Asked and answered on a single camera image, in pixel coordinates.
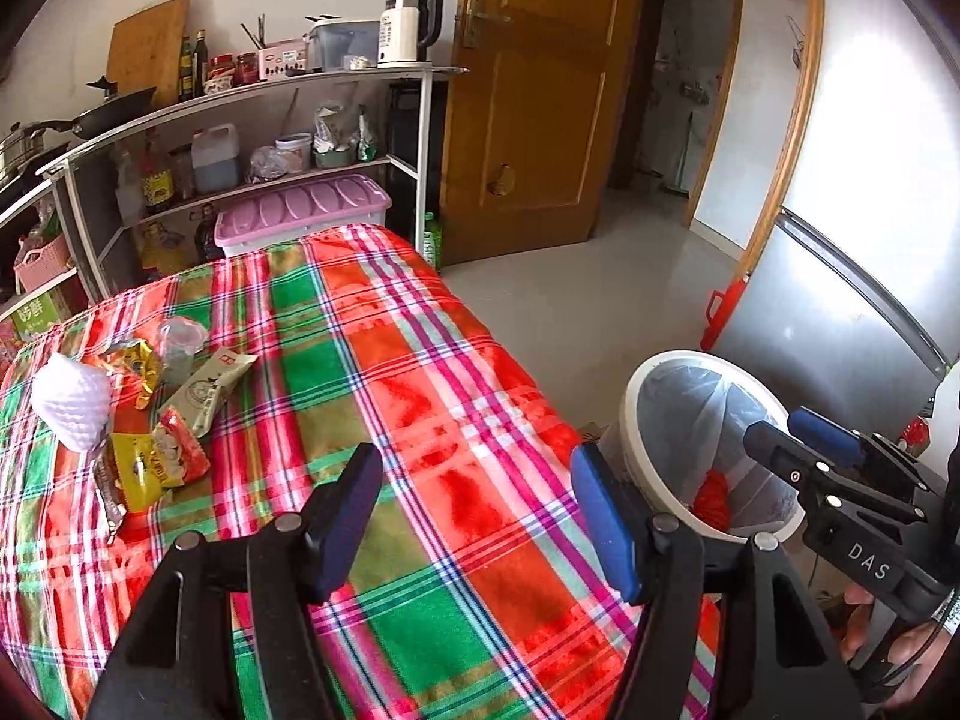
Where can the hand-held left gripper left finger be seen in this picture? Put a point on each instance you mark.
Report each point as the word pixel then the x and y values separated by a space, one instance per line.
pixel 349 517

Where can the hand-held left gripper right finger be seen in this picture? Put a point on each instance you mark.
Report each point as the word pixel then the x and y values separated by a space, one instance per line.
pixel 604 525

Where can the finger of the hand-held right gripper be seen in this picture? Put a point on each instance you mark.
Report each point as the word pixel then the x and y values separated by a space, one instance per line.
pixel 825 435
pixel 780 454

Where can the white round trash bin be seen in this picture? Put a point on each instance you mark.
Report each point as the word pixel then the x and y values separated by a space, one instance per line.
pixel 667 484

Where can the red plastic bag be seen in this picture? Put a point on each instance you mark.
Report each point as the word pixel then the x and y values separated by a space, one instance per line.
pixel 711 502

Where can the translucent bin liner bag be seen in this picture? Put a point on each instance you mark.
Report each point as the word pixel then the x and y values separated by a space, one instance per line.
pixel 697 420

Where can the beige paper packet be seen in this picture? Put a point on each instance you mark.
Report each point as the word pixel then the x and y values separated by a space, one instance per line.
pixel 206 390

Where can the red yellow snack wrapper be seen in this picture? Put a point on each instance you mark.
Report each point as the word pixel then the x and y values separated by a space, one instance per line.
pixel 150 465

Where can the clear plastic cup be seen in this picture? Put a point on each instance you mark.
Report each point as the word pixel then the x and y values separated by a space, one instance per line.
pixel 180 349

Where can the green foil wrapper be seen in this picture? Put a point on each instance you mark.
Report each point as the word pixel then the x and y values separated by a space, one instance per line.
pixel 109 502

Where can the white foam fruit net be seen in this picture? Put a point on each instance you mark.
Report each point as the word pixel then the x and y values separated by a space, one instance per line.
pixel 71 401

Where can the person's right hand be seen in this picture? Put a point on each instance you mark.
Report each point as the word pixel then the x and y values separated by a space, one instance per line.
pixel 855 622

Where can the red package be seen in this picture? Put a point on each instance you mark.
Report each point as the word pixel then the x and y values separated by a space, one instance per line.
pixel 913 435

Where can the silver refrigerator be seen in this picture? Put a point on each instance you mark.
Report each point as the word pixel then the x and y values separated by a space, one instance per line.
pixel 840 300

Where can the plaid red green blanket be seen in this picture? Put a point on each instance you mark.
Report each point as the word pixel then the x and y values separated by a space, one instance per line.
pixel 465 420

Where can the red plastic container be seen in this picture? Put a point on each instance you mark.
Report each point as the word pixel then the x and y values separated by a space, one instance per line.
pixel 731 307

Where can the green plastic bottle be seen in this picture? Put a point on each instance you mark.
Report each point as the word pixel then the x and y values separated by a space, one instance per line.
pixel 431 244

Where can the pink lidded storage box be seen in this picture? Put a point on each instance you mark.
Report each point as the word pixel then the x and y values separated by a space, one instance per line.
pixel 300 202

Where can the yellow oil bottle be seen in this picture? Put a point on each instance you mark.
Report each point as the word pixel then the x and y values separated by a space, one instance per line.
pixel 159 253

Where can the green bowl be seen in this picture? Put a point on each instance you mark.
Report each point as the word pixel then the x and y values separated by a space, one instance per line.
pixel 334 159

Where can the clear plastic bag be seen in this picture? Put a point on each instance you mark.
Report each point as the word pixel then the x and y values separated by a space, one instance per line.
pixel 266 163

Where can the white plastic tub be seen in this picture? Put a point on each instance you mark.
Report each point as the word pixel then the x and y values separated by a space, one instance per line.
pixel 294 154

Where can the white metal shelf rack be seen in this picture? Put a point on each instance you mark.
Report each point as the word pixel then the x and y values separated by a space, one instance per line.
pixel 425 150

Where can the green carton box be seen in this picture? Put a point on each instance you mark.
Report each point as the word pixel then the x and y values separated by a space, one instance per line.
pixel 34 311

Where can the white plastic jug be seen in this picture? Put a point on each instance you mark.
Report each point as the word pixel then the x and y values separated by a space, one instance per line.
pixel 216 165

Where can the yellow label sauce bottle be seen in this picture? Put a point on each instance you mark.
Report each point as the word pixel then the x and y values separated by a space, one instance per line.
pixel 159 187

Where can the green food packet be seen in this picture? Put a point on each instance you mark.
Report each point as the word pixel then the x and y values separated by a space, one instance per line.
pixel 366 136

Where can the white plastic bottle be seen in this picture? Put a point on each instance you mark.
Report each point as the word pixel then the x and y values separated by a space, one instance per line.
pixel 131 195

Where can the crumpled food bag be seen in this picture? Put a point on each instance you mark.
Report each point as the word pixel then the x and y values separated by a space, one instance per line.
pixel 330 127

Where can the pink woven basket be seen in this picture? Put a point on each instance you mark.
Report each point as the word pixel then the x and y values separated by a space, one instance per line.
pixel 45 266

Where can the brown wooden door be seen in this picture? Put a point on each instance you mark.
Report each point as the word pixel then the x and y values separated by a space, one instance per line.
pixel 540 90

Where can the red sauce jar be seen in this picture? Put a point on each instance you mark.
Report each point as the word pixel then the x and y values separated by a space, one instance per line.
pixel 220 75
pixel 247 69

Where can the pink utensil holder box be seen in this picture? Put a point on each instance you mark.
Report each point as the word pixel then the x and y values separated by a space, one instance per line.
pixel 283 60

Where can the black frying pan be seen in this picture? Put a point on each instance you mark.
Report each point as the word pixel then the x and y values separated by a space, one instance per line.
pixel 112 116

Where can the clear lidded storage container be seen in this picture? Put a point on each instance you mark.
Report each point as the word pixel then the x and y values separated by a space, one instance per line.
pixel 341 45

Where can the dark glass sauce bottle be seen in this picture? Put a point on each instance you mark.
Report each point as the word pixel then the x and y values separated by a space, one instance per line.
pixel 200 67

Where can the green glass oil bottle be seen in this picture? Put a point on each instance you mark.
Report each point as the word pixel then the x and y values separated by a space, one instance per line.
pixel 185 71

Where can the white electric kettle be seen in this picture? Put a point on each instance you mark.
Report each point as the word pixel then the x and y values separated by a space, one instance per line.
pixel 401 34

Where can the steel cooking pot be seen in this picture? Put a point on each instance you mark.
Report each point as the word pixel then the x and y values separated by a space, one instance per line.
pixel 19 154

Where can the dark chopsticks bundle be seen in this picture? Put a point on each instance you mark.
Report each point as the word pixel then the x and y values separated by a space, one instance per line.
pixel 255 34

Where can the wooden cutting board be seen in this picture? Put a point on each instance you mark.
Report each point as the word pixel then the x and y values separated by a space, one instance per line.
pixel 146 52

